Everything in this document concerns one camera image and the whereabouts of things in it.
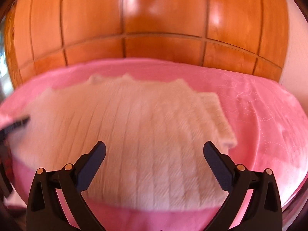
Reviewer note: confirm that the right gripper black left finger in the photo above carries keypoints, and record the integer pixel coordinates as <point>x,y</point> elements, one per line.
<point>44,211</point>

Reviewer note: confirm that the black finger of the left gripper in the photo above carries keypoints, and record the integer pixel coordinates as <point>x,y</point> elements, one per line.
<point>10,128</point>

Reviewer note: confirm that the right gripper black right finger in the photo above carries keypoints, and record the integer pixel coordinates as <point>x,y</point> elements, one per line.
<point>264,211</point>

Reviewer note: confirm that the cream knitted sweater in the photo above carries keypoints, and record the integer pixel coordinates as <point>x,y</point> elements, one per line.
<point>154,134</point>

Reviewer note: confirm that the pink bedspread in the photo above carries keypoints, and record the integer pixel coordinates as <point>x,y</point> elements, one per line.
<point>269,123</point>

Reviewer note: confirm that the wooden panelled wardrobe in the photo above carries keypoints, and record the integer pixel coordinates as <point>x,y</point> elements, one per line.
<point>246,36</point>

